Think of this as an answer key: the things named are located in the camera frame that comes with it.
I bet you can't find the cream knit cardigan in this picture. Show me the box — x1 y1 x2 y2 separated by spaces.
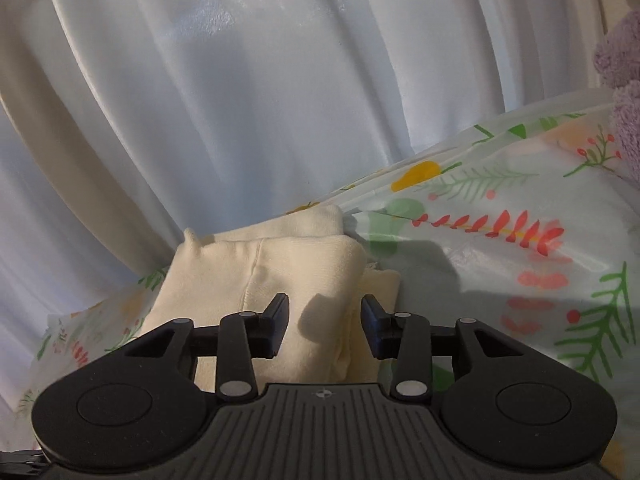
141 206 400 387

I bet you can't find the floral plastic table cover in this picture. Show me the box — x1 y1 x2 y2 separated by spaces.
8 104 639 479

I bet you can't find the white sheer curtain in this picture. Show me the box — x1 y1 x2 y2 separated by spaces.
1 0 601 444

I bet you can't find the beige curtain panel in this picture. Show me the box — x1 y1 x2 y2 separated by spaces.
1 0 180 274

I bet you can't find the purple plush toy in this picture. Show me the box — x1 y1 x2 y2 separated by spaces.
593 9 640 182

